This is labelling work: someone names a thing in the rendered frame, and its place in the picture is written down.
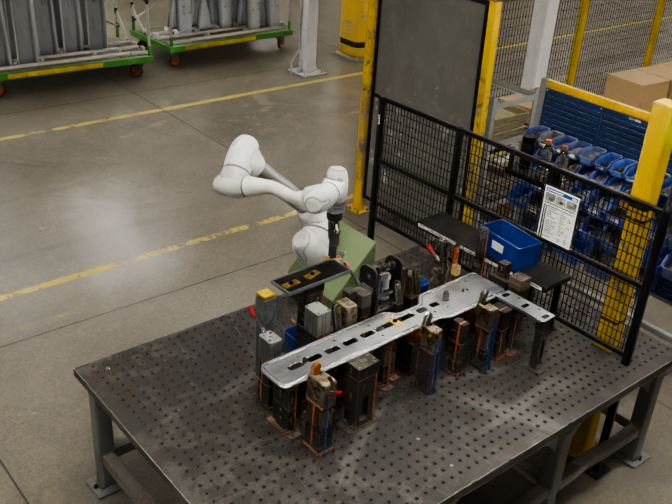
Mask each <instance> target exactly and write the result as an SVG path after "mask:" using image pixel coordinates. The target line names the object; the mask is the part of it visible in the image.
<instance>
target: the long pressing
mask: <svg viewBox="0 0 672 504"><path fill-rule="evenodd" d="M465 281H467V282H465ZM463 288H464V292H462V289H463ZM485 288H486V289H487V290H489V294H488V297H487V299H486V301H489V300H492V299H494V298H496V297H497V296H496V295H498V294H500V293H502V292H505V290H504V289H503V288H502V287H500V286H499V285H497V284H495V283H493V282H491V281H489V280H488V279H486V278H484V277H482V276H480V275H478V274H477V273H474V272H472V273H469V274H466V275H464V276H462V277H459V278H457V279H455V280H452V281H450V282H448V283H445V284H443V285H441V286H438V287H436V288H434V289H431V290H429V291H427V292H424V293H422V294H420V295H419V296H418V305H416V306H414V307H411V308H409V309H407V310H404V311H402V312H399V313H392V312H382V313H379V314H377V315H374V316H372V317H370V318H368V319H365V320H363V321H361V322H358V323H356V324H354V325H351V326H349V327H347V328H344V329H342V330H340V331H337V332H335V333H333V334H330V335H328V336H326V337H323V338H321V339H319V340H316V341H314V342H312V343H309V344H307V345H305V346H302V347H300V348H298V349H295V350H293V351H291V352H288V353H286V354H284V355H281V356H279V357H277V358H274V359H272V360H270V361H267V362H265V363H263V364H262V365H261V372H262V373H263V374H264V375H265V376H267V377H268V378H269V379H270V380H271V381H273V382H274V383H275V384H276V385H277V386H279V387H281V388H285V389H288V388H292V387H294V386H296V385H298V384H301V383H303V382H305V381H307V378H308V374H310V370H311V366H312V364H313V363H314V362H315V361H318V362H319V363H320V364H321V369H322V370H323V371H325V372H327V371H329V370H331V369H333V368H335V367H337V366H340V365H342V364H344V363H346V362H347V361H349V360H351V359H354V358H356V357H358V356H360V355H362V354H364V353H367V352H370V351H372V350H374V349H376V348H379V347H381V346H383V345H385V344H387V343H389V342H392V341H394V340H396V339H398V338H400V337H402V336H405V335H407V334H409V333H411V332H413V331H415V330H417V329H420V327H421V324H422V321H423V318H424V315H425V314H426V313H427V312H431V313H432V314H433V317H432V321H431V323H433V322H435V321H437V320H440V319H447V318H453V317H455V316H457V315H459V314H461V313H464V312H466V311H468V310H470V309H472V308H474V307H475V306H476V304H477V301H478V299H479V296H480V293H481V291H482V290H483V289H485ZM466 289H468V290H466ZM446 290H447V291H449V300H448V301H443V300H442V296H443V292H444V291H446ZM435 302H436V303H438V304H439V305H438V306H435V307H431V306H430V304H432V303H435ZM447 306H448V307H447ZM421 308H425V309H427V310H426V311H424V312H422V313H418V312H417V311H416V310H419V309H421ZM434 311H436V312H434ZM410 313H411V314H413V315H414V316H413V317H411V318H409V319H406V320H404V321H402V323H403V324H404V325H402V326H400V327H397V326H396V325H394V324H393V326H391V327H388V328H386V329H384V330H382V331H379V332H377V331H375V330H374V329H376V328H378V327H380V326H383V325H385V324H387V323H391V322H389V321H388V320H386V318H388V317H390V316H392V317H394V318H395V319H398V318H401V317H403V316H405V315H407V314H410ZM368 325H369V326H368ZM369 331H372V332H374V333H375V334H373V335H371V336H368V337H366V338H362V337H361V336H360V335H362V334H364V333H367V332H369ZM382 335H384V336H382ZM351 339H356V340H357V342H355V343H353V344H350V345H348V346H345V345H344V344H343V343H344V342H346V341H349V340H351ZM333 340H335V341H333ZM335 346H337V347H339V348H340V349H339V350H337V351H335V352H332V353H330V354H328V353H326V352H325V351H326V350H328V349H331V348H333V347H335ZM317 354H319V355H321V356H322V357H321V358H319V359H317V360H315V361H312V362H309V361H308V360H307V361H308V362H307V363H305V364H304V363H303V362H302V359H303V357H307V359H308V358H310V357H312V356H315V355H317ZM297 356H299V357H297ZM297 363H302V364H303V366H301V367H299V368H297V369H294V370H292V371H291V370H289V369H288V367H290V366H292V365H294V364H297Z"/></svg>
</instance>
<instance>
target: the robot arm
mask: <svg viewBox="0 0 672 504"><path fill-rule="evenodd" d="M213 188H214V190H215V191H216V192H217V193H219V194H221V195H223V196H226V197H233V198H242V197H250V196H254V195H260V194H273V195H276V196H277V197H279V198H280V199H281V200H283V201H284V202H285V203H287V204H288V205H290V206H291V207H292V208H294V209H295V210H296V212H297V216H298V218H299V219H300V221H301V222H302V224H303V229H301V230H299V231H298V232H297V233H296V234H295V235H294V237H293V240H292V248H293V251H294V253H295V254H296V256H297V257H298V258H299V259H300V260H301V261H302V262H303V263H304V264H305V265H306V266H311V265H313V264H316V263H319V262H322V261H325V260H324V259H323V256H330V257H329V258H330V259H333V258H336V255H340V256H341V258H342V259H343V257H344V256H345V255H346V252H345V251H344V250H337V246H338V243H339V235H340V231H341V230H340V229H339V223H338V222H339V221H341V220H342V219H343V212H344V211H345V202H346V196H347V193H348V174H347V170H346V169H345V168H343V167H341V166H331V167H329V169H328V171H327V173H326V177H325V179H324V180H323V182H322V184H317V185H313V186H308V187H305V189H304V190H303V191H302V190H301V189H299V188H298V187H297V186H295V185H294V184H293V183H291V182H290V181H289V180H288V179H286V178H285V177H284V176H282V175H281V174H280V173H279V172H277V171H276V170H275V169H273V168H272V167H271V166H269V165H268V164H267V163H266V162H265V160H264V157H263V156H262V154H261V152H260V150H259V145H258V142H257V140H256V139H255V138H254V137H252V136H249V135H240V136H239V137H238V138H236V139H235V140H234V141H233V142H232V144H231V146H230V148H229V150H228V152H227V155H226V158H225V162H224V167H223V169H222V172H221V174H220V175H218V176H217V177H216V178H215V179H214V181H213ZM342 259H340V260H337V261H339V262H341V260H342Z"/></svg>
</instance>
